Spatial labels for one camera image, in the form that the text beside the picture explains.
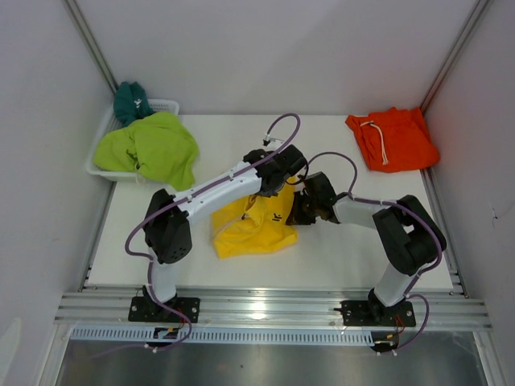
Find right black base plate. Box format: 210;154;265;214
334;300;416;327

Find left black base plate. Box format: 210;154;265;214
128;296;201;323

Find orange shorts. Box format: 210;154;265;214
345;108;440;173

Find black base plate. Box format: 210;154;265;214
334;300;416;327
128;296;201;323

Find lime green shorts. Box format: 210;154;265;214
93;111;200;191

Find yellow shorts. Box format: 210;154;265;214
212;177;299;259

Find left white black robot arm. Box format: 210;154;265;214
143;145;307;322

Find white plastic bin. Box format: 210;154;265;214
84;98;180;183

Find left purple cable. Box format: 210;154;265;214
125;113;303;355

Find purple cable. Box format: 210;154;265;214
305;150;443;355
125;113;303;355

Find white slotted cable duct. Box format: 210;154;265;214
70;325;374;347

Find aluminium mounting rail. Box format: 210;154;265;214
54;287;492;331

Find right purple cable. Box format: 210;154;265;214
305;150;443;355

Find teal shorts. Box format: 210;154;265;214
113;81;155;127

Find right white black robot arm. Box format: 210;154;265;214
286;172;447;325

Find white shorts drawstring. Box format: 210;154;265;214
360;121;389;166

